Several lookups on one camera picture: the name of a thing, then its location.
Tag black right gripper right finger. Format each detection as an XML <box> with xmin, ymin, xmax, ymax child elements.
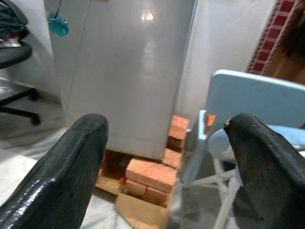
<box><xmin>223</xmin><ymin>113</ymin><xmax>305</xmax><ymax>229</ymax></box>

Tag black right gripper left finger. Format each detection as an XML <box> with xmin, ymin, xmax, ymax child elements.
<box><xmin>0</xmin><ymin>114</ymin><xmax>109</xmax><ymax>229</ymax></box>

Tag silver grey fridge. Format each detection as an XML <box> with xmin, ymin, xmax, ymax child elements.
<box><xmin>43</xmin><ymin>0</ymin><xmax>198</xmax><ymax>163</ymax></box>

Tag light blue folding chair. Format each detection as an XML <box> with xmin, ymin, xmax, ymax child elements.
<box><xmin>181</xmin><ymin>69</ymin><xmax>305</xmax><ymax>229</ymax></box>

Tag small orange brick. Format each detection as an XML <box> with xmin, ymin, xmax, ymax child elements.
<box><xmin>124</xmin><ymin>179</ymin><xmax>147</xmax><ymax>198</ymax></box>
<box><xmin>145</xmin><ymin>187</ymin><xmax>171</xmax><ymax>207</ymax></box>

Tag brown cardboard sheet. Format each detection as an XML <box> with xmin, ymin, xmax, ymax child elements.
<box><xmin>95</xmin><ymin>150</ymin><xmax>173</xmax><ymax>229</ymax></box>

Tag large orange brick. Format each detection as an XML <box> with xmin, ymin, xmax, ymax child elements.
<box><xmin>125</xmin><ymin>158</ymin><xmax>178</xmax><ymax>194</ymax></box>

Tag stacked orange bricks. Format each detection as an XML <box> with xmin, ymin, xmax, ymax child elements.
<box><xmin>166</xmin><ymin>115</ymin><xmax>190</xmax><ymax>153</ymax></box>

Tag brown curtain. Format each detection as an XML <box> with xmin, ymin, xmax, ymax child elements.
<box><xmin>261</xmin><ymin>0</ymin><xmax>305</xmax><ymax>84</ymax></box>

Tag black office chair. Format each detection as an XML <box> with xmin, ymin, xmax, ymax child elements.
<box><xmin>0</xmin><ymin>0</ymin><xmax>41</xmax><ymax>126</ymax></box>

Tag teal round hanging tag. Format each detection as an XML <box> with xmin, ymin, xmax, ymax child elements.
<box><xmin>47</xmin><ymin>13</ymin><xmax>70</xmax><ymax>37</ymax></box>

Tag dark clothes pile on chair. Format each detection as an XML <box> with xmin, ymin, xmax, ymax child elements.
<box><xmin>0</xmin><ymin>3</ymin><xmax>29</xmax><ymax>47</ymax></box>

